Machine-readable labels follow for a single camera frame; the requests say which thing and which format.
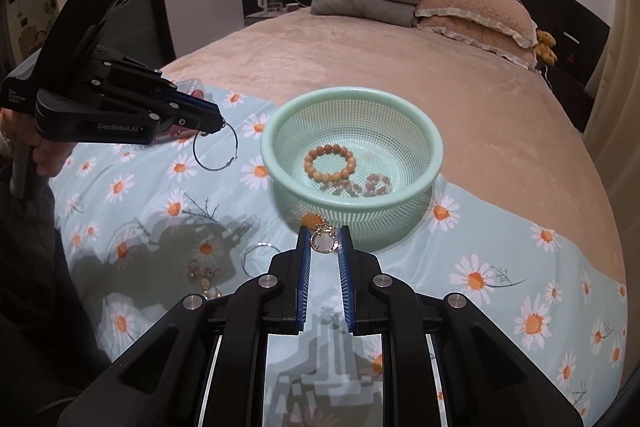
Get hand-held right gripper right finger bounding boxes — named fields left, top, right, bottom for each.
left=337, top=225, right=587, bottom=427

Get daisy print blue cloth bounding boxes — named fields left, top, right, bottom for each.
left=50, top=79, right=628, bottom=427

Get large silver hoop earring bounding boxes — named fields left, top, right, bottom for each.
left=239, top=243, right=283, bottom=279
left=192, top=123, right=240, bottom=172

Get green plastic mesh basket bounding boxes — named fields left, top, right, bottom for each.
left=260, top=88, right=444, bottom=253

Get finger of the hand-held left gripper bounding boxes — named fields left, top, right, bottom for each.
left=92, top=51, right=221, bottom=110
left=150, top=97, right=225, bottom=134

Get person's dark clothing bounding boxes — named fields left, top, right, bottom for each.
left=0, top=179, right=112, bottom=427

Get gold dangle earrings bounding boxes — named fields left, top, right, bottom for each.
left=186, top=259, right=222, bottom=281

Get grey brown bead bracelet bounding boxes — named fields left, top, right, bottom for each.
left=320, top=173, right=392, bottom=198

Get person's left hand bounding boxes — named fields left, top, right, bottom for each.
left=0, top=107, right=77, bottom=178

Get pink bed blanket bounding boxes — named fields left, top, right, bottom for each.
left=160, top=4, right=626, bottom=288

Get dark nightstand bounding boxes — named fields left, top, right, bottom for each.
left=244, top=4, right=307, bottom=28

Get pink ruffled pillow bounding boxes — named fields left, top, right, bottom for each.
left=415, top=0, right=539, bottom=70

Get beige curtain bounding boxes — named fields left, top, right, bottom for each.
left=586, top=0, right=640, bottom=228

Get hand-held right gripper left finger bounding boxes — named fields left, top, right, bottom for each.
left=56, top=225, right=313, bottom=427

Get gold ring pendant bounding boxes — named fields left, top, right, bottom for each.
left=300, top=212, right=343, bottom=255

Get yellow teddy bear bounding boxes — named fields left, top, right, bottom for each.
left=534, top=29, right=559, bottom=66

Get orange bead bracelet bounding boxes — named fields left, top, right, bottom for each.
left=303, top=144, right=358, bottom=188

